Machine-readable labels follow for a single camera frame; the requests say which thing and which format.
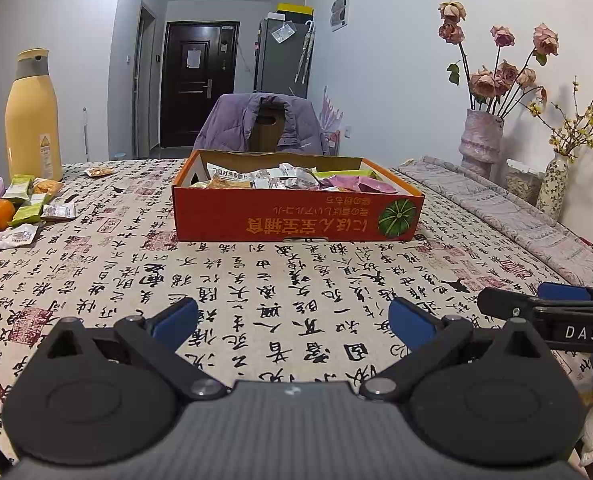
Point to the paper notice on door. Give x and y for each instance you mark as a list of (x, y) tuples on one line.
[(193, 57)]

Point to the yellow box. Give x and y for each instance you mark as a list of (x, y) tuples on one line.
[(296, 10)]

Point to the yellow bottle with grey cap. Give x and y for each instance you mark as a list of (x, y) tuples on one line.
[(31, 125)]

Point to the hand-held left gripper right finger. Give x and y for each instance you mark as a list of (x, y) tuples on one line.
[(411, 322)]

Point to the small orange crisp packet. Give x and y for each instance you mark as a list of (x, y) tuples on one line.
[(100, 172), (49, 186)]

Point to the dark brown door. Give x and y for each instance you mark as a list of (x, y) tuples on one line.
[(186, 105)]

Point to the folded grey pink quilt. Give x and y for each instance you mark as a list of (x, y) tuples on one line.
[(501, 215)]

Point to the clear plastic bag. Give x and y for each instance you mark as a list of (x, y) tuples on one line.
[(283, 33)]

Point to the tangerine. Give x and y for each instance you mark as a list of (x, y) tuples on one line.
[(0, 212)]

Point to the purple ribbed vase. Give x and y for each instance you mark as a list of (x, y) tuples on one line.
[(481, 145)]

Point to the yellow flower branches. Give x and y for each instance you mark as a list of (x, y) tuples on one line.
[(565, 142)]

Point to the folded white umbrella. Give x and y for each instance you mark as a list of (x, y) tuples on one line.
[(305, 55)]

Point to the small white snack packet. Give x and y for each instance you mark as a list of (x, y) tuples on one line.
[(14, 236), (59, 211)]

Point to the small green snack packet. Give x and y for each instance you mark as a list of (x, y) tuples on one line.
[(20, 187), (29, 212)]

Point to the grey refrigerator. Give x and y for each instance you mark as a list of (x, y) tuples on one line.
[(276, 65)]

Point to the wall poster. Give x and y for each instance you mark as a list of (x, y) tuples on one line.
[(340, 10)]

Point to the brown chair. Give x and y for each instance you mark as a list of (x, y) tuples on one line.
[(266, 137)]

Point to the orange cardboard box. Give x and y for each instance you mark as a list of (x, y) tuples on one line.
[(216, 215)]

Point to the dried pink roses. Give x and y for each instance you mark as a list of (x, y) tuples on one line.
[(491, 80)]

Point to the pink fan-shaped decoration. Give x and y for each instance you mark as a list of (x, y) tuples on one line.
[(332, 120)]

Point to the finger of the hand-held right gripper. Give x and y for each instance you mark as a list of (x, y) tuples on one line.
[(564, 291), (506, 302)]

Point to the calligraphy print tablecloth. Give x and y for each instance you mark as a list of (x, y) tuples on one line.
[(126, 270)]

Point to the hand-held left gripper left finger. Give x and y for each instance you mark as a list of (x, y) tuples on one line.
[(179, 321)]

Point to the speckled vase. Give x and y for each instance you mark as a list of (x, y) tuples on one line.
[(551, 190)]

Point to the purple jacket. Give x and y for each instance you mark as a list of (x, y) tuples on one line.
[(231, 125)]

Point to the pile of assorted snack packets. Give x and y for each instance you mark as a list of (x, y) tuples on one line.
[(286, 180)]

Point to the glass jar of nuts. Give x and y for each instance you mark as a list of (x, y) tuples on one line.
[(524, 185)]

